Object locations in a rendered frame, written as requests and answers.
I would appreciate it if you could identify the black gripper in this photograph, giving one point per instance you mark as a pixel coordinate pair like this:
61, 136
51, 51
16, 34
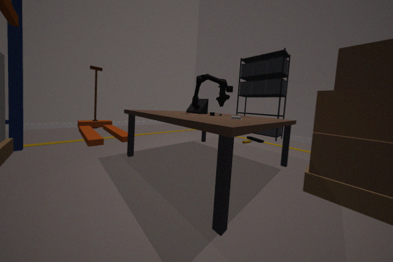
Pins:
221, 99

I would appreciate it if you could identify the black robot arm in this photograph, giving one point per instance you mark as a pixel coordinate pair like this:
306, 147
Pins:
201, 78

